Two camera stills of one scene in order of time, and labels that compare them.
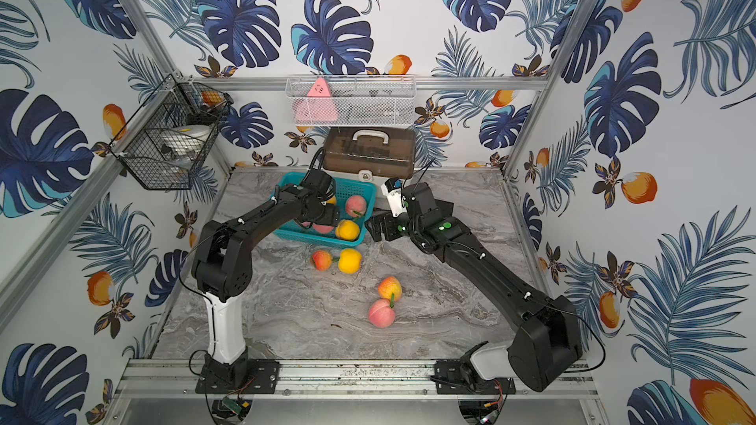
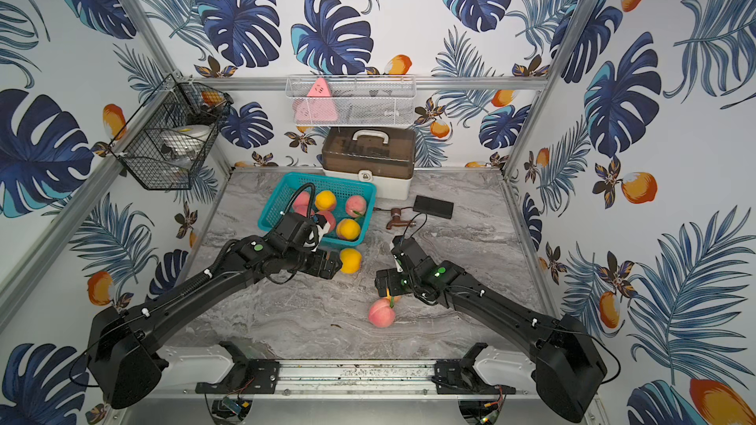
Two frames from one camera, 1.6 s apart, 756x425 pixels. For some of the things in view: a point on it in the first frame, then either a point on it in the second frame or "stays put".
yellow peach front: [347, 230] stays put
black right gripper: [376, 228] → [379, 282]
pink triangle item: [317, 106] stays put
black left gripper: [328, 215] → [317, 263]
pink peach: [356, 206] stays put
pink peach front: [381, 314] stays put
